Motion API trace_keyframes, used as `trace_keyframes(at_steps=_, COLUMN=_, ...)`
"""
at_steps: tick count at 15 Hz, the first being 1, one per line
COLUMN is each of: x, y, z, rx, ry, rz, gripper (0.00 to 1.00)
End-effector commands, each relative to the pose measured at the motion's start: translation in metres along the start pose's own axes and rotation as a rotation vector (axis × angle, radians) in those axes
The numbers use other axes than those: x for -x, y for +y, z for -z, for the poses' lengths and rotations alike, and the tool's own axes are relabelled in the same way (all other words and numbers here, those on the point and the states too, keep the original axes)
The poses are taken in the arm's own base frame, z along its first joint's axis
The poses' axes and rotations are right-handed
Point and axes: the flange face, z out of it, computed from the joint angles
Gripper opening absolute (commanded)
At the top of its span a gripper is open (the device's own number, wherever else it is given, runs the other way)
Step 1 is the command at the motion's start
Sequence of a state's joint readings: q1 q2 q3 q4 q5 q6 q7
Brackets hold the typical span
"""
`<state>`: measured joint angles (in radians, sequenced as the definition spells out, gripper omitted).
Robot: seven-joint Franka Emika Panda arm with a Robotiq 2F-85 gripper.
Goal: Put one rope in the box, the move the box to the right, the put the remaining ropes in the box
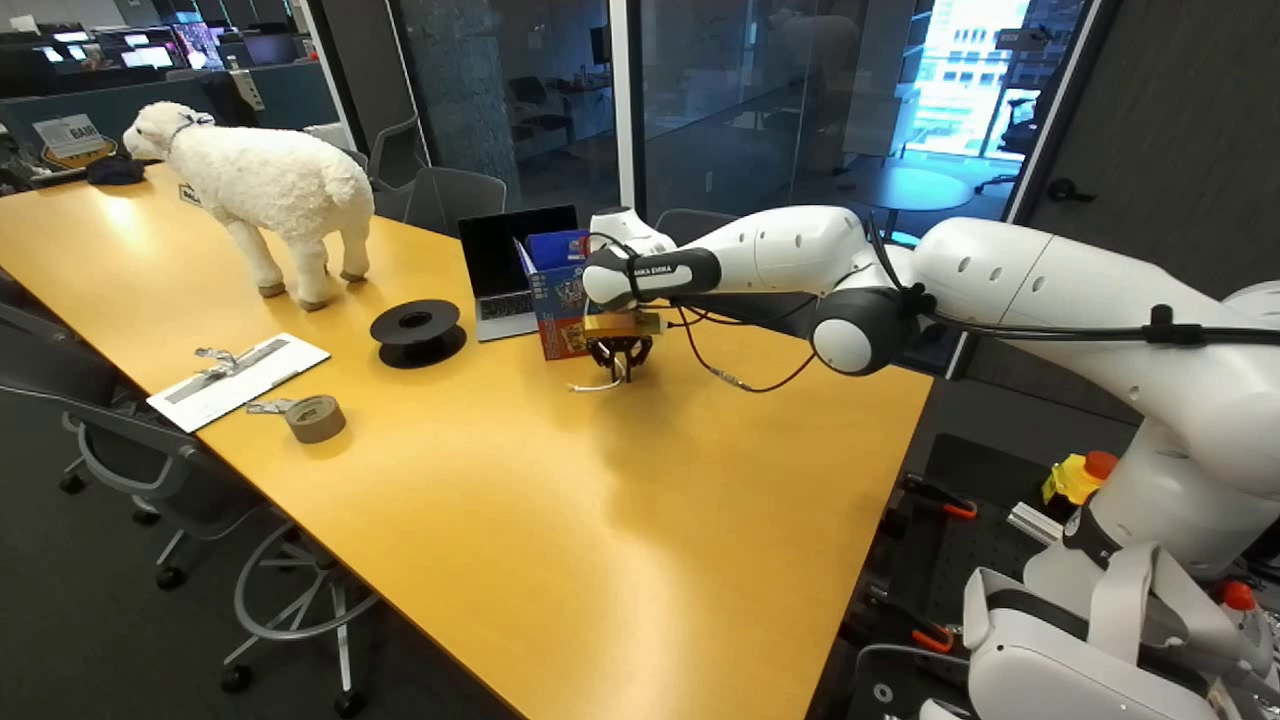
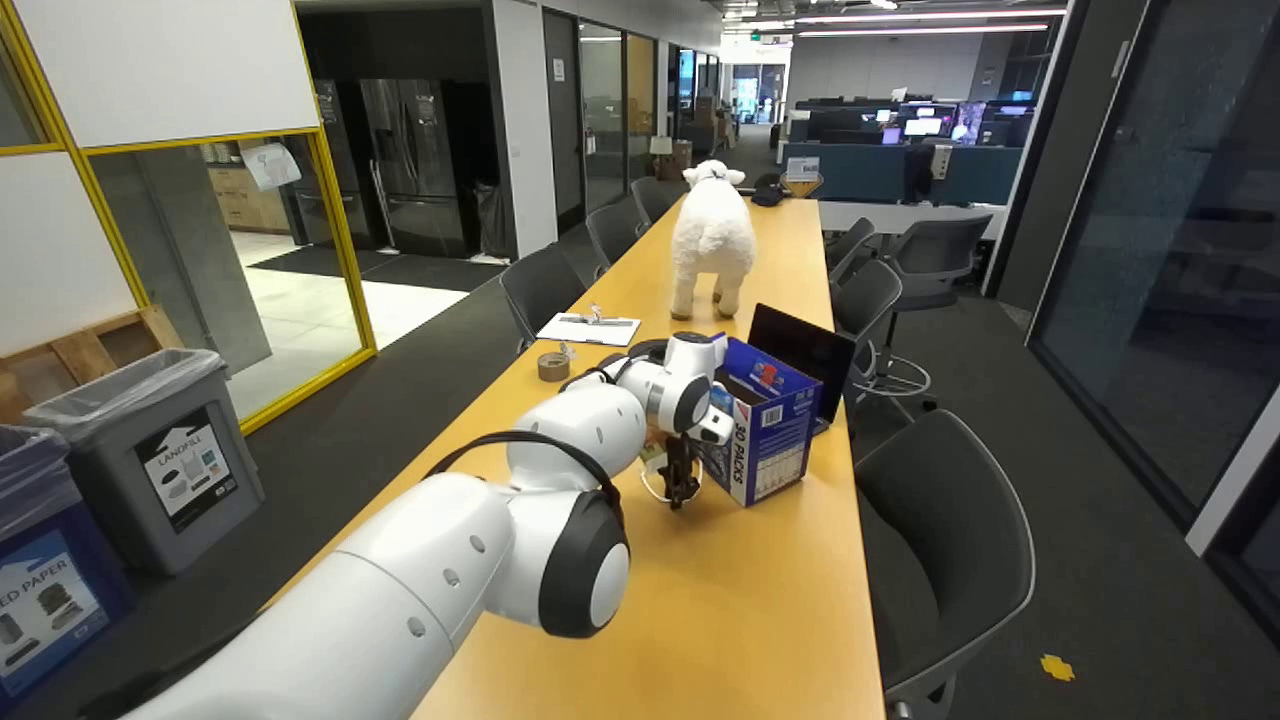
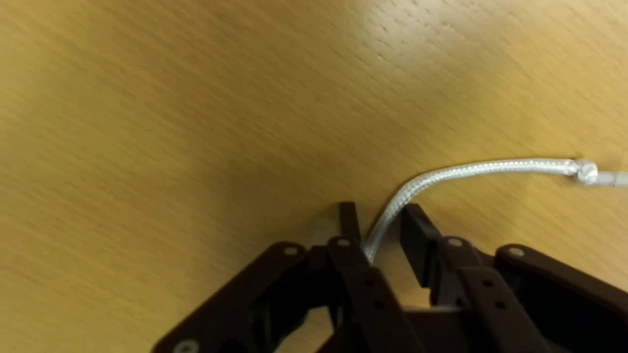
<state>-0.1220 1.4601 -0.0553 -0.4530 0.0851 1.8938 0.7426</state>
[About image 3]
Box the thin long white rope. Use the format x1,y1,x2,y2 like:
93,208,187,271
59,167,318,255
361,155,628,265

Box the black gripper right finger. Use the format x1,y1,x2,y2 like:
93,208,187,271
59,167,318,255
399,202,628,353

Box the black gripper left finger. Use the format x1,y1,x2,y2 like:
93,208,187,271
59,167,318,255
151,200,428,353

